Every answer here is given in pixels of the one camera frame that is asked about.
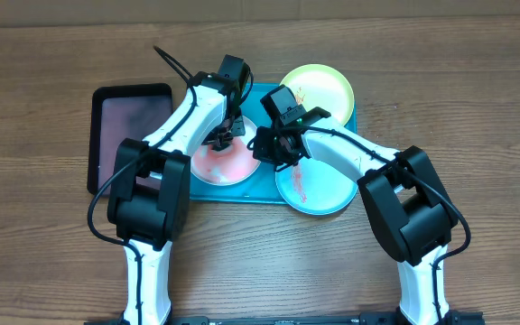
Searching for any white plate with red stain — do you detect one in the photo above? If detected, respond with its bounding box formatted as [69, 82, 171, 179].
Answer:
[191, 116, 260, 186]

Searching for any pink green sponge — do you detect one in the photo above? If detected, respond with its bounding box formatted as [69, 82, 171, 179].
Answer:
[211, 141, 231, 152]

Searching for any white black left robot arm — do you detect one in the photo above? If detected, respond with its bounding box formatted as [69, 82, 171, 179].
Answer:
[101, 52, 251, 324]

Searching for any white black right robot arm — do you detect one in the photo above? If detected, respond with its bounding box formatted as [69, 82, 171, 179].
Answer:
[250, 85, 460, 324]

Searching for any teal plastic tray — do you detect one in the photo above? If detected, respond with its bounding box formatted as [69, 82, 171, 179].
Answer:
[190, 83, 357, 204]

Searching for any black tray with water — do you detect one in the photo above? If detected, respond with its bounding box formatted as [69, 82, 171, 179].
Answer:
[87, 83, 172, 194]

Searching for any light blue plate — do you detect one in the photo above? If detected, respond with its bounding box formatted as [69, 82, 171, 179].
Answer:
[275, 158, 358, 216]

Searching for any yellow-green plate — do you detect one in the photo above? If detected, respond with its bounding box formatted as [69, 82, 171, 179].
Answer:
[280, 64, 355, 125]

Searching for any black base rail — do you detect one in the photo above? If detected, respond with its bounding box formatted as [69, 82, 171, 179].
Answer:
[84, 311, 486, 325]

